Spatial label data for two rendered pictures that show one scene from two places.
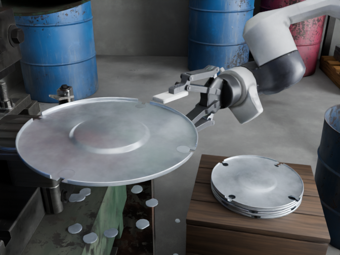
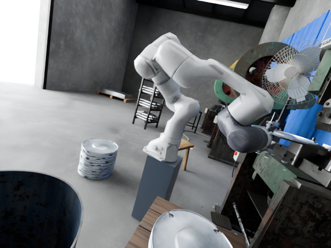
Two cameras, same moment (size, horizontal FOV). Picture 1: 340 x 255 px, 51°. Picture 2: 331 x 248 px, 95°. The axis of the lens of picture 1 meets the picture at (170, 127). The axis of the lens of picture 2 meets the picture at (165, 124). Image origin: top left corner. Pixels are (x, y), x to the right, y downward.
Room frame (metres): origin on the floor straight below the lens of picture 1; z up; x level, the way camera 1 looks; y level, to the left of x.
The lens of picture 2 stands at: (1.38, -0.45, 0.85)
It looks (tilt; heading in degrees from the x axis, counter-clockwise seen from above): 13 degrees down; 184
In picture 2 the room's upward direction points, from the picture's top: 16 degrees clockwise
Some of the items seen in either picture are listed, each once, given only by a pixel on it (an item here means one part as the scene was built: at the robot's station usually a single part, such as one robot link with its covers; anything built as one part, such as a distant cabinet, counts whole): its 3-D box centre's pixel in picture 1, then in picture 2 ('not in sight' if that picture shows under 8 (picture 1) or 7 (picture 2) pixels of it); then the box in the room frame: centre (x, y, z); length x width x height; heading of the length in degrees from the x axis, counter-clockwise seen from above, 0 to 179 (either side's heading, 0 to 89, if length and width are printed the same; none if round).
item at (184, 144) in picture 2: not in sight; (173, 155); (-0.24, -0.37, 0.16); 0.34 x 0.24 x 0.34; 147
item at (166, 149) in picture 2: not in sight; (163, 143); (0.47, -0.49, 0.52); 0.22 x 0.19 x 0.14; 75
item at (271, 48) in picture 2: not in sight; (266, 115); (-1.15, 0.86, 0.87); 1.53 x 0.99 x 1.74; 83
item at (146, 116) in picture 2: not in sight; (149, 104); (-1.68, -1.08, 0.47); 0.46 x 0.43 x 0.95; 65
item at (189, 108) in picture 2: not in sight; (182, 118); (0.51, -0.43, 0.71); 0.18 x 0.11 x 0.25; 38
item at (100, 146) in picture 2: not in sight; (100, 145); (0.21, -1.02, 0.24); 0.29 x 0.29 x 0.01
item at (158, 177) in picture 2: not in sight; (157, 186); (0.48, -0.45, 0.23); 0.18 x 0.18 x 0.45; 75
